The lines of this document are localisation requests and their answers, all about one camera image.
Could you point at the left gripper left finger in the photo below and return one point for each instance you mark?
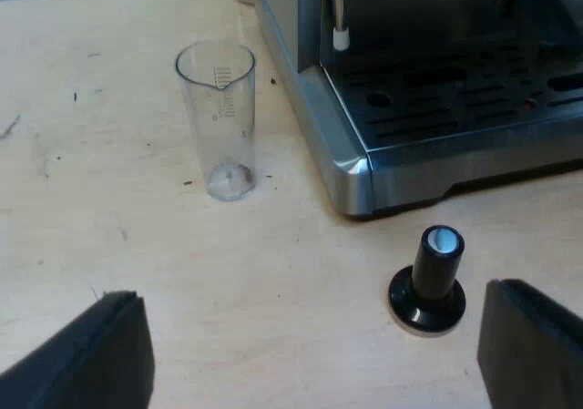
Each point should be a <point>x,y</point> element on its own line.
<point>86,359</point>

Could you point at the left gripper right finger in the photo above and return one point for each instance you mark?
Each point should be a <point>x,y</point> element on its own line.
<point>533,350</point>

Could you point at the steel espresso machine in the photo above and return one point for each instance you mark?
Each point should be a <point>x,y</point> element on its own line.
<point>410,99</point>

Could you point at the small black tamper with knob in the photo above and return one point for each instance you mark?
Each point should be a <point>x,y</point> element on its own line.
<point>430,286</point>

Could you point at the clear measuring glass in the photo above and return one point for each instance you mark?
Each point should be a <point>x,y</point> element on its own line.
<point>223,122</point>

